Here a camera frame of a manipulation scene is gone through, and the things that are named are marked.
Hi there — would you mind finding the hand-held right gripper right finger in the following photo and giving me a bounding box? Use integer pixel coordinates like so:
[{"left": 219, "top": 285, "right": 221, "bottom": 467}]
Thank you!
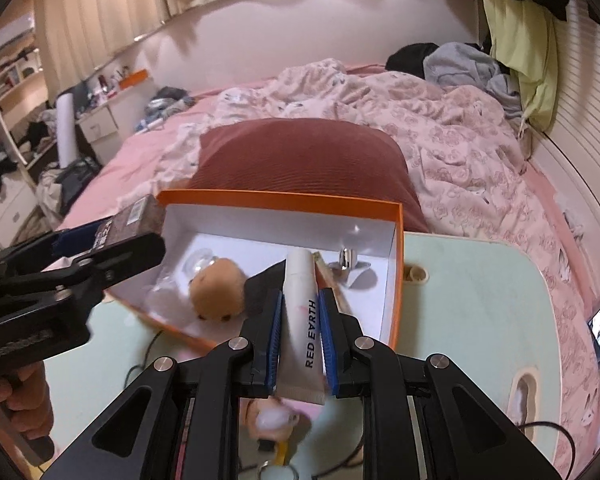
[{"left": 317, "top": 287, "right": 563, "bottom": 480}]

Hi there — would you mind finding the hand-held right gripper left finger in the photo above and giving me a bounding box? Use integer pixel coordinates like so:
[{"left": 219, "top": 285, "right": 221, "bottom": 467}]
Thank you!
[{"left": 40, "top": 287, "right": 286, "bottom": 480}]

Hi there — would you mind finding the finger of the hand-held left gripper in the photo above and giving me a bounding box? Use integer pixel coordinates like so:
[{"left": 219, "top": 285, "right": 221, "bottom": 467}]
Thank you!
[
  {"left": 0, "top": 224, "right": 100, "bottom": 277},
  {"left": 76, "top": 231, "right": 167, "bottom": 293}
]

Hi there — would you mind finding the brown drink carton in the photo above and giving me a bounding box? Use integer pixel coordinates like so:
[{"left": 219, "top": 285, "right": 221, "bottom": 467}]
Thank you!
[{"left": 94, "top": 195, "right": 167, "bottom": 251}]

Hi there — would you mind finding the white cosmetic tube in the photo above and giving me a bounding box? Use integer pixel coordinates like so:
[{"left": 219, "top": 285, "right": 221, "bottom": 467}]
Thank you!
[{"left": 275, "top": 247, "right": 328, "bottom": 406}]

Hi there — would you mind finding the clear plastic wrap bundle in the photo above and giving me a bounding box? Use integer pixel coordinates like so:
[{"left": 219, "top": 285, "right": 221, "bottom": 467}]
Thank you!
[{"left": 147, "top": 275, "right": 196, "bottom": 318}]

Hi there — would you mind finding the black square pouch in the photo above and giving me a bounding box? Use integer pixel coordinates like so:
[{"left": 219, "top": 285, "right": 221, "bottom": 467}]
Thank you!
[{"left": 242, "top": 259, "right": 288, "bottom": 318}]

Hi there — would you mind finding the brown capybara plush toy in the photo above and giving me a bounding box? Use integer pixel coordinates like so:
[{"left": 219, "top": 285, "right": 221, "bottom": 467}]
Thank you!
[{"left": 187, "top": 256, "right": 248, "bottom": 322}]

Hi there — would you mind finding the perfume bottle with silver cap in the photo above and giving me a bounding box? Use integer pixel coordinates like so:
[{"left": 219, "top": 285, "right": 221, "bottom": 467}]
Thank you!
[{"left": 311, "top": 246, "right": 378, "bottom": 313}]

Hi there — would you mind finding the orange cardboard box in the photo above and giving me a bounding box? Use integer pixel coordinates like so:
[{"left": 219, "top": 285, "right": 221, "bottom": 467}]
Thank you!
[{"left": 105, "top": 189, "right": 406, "bottom": 353}]

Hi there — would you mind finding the person's left hand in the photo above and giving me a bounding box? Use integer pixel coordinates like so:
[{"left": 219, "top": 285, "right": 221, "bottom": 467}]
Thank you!
[{"left": 0, "top": 361, "right": 56, "bottom": 442}]

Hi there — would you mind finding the black bag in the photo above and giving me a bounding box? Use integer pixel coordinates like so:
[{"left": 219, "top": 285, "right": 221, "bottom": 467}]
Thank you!
[{"left": 60, "top": 157, "right": 101, "bottom": 211}]

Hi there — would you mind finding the plain pink bed sheet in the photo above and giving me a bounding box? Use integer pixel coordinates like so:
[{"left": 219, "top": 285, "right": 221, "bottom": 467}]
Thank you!
[{"left": 60, "top": 62, "right": 596, "bottom": 311}]

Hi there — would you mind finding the white paper roll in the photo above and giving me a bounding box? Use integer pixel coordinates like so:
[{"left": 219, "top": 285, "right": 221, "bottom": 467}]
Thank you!
[{"left": 55, "top": 92, "right": 81, "bottom": 168}]

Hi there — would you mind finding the white drawer cabinet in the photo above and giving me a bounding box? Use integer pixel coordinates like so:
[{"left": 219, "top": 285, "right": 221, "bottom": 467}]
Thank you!
[{"left": 77, "top": 105, "right": 121, "bottom": 161}]

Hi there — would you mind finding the mint green lap table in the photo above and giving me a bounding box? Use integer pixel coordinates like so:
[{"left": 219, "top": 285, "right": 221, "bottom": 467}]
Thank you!
[{"left": 42, "top": 232, "right": 566, "bottom": 480}]

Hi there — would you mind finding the blue patterned cloth pile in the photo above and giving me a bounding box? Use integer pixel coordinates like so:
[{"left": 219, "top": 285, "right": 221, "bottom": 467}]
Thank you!
[{"left": 135, "top": 86, "right": 197, "bottom": 133}]

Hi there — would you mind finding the orange tray box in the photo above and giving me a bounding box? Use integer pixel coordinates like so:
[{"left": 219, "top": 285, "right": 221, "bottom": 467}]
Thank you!
[{"left": 119, "top": 70, "right": 148, "bottom": 91}]

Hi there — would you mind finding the white bookshelf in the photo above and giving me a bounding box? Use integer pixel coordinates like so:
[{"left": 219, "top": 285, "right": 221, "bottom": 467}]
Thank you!
[{"left": 0, "top": 35, "right": 43, "bottom": 131}]

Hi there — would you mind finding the dark red ribbed pillow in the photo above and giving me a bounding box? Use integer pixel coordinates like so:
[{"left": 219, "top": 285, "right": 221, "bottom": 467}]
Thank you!
[{"left": 190, "top": 118, "right": 431, "bottom": 235}]

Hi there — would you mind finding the beige curtain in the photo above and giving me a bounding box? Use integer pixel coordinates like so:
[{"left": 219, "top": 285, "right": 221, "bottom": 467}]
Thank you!
[{"left": 32, "top": 0, "right": 431, "bottom": 93}]

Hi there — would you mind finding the black garment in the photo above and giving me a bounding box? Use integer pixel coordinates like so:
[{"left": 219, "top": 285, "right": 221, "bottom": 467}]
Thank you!
[{"left": 385, "top": 42, "right": 448, "bottom": 75}]

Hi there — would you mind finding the grey garment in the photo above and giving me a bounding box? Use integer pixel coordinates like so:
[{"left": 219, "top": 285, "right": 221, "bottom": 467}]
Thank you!
[{"left": 424, "top": 41, "right": 523, "bottom": 111}]

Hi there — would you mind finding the white slatted panel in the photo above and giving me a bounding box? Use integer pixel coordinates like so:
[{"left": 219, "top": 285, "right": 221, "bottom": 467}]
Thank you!
[{"left": 525, "top": 0, "right": 600, "bottom": 271}]

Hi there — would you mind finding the light green cloth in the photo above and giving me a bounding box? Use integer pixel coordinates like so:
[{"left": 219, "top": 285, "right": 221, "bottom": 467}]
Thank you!
[{"left": 481, "top": 0, "right": 561, "bottom": 133}]

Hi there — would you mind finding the doll figure keychain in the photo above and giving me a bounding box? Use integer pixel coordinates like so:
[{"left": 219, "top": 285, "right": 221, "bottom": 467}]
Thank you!
[{"left": 245, "top": 395, "right": 303, "bottom": 480}]

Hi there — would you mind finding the black cable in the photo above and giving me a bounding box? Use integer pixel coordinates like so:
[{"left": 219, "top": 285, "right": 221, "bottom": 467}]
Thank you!
[{"left": 517, "top": 420, "right": 578, "bottom": 468}]

